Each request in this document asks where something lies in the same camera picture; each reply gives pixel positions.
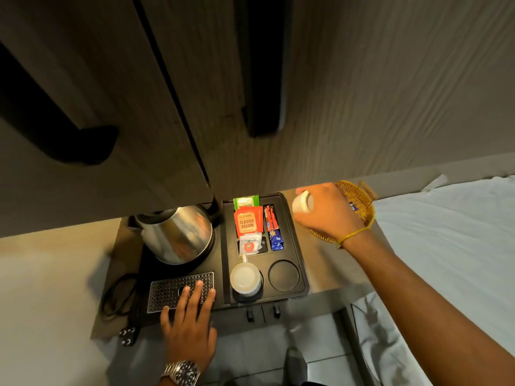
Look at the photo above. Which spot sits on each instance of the person's left hand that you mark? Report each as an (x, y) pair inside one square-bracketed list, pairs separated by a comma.
[(189, 337)]

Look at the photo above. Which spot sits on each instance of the person's right hand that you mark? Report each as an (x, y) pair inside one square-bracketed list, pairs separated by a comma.
[(332, 213)]

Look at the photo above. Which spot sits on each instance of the person's left middle finger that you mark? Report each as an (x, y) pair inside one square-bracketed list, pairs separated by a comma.
[(196, 298)]

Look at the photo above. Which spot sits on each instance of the person's right thumb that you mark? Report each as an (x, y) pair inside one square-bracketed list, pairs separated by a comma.
[(306, 221)]

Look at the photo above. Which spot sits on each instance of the person's left little finger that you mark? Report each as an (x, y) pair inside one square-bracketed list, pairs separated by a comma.
[(166, 323)]

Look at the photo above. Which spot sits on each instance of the small white cup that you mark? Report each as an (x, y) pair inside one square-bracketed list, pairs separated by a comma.
[(301, 202)]

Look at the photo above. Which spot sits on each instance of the person's left forearm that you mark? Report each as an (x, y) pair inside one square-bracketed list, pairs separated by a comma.
[(171, 382)]

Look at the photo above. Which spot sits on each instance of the person's right forearm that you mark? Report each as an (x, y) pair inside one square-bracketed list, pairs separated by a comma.
[(418, 309)]

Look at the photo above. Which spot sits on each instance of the metal drip grid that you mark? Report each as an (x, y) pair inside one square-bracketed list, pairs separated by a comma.
[(169, 291)]

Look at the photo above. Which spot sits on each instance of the black hospitality tray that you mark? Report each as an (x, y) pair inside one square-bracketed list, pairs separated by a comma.
[(281, 245)]

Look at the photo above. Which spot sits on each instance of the blue stick sachets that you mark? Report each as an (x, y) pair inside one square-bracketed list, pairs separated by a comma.
[(276, 241)]

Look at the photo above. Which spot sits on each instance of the red stick sachets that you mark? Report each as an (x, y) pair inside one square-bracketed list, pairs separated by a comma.
[(270, 219)]

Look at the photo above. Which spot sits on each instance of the black power plug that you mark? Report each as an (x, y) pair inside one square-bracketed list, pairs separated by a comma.
[(129, 332)]

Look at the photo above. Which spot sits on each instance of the blue sachet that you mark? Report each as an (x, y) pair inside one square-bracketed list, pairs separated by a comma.
[(353, 206)]

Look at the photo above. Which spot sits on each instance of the yellow wrist thread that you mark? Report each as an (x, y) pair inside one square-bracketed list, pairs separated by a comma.
[(354, 235)]

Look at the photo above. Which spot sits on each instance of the silver wrist watch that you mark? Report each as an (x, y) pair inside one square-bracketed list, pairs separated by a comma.
[(182, 371)]

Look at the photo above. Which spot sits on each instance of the red tea packet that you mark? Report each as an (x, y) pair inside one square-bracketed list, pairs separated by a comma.
[(248, 223)]

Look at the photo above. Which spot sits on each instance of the woven wicker basket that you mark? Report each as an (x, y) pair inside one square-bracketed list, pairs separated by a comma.
[(362, 200)]

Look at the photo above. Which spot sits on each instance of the white sachet with red dot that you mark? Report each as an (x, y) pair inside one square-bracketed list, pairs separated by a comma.
[(250, 245)]

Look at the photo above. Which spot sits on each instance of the green tea packet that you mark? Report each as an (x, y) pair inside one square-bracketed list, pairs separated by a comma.
[(246, 201)]

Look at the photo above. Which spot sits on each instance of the steel electric kettle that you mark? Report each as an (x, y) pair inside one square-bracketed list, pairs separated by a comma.
[(177, 233)]

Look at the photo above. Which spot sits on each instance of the person's dark shoe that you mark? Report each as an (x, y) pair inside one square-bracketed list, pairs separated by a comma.
[(295, 367)]

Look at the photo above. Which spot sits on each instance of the white bed sheet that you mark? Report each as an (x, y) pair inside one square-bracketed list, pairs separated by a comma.
[(450, 237)]

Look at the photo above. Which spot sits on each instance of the dark wood cabinet door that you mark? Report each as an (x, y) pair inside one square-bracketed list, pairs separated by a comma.
[(382, 84), (100, 96)]

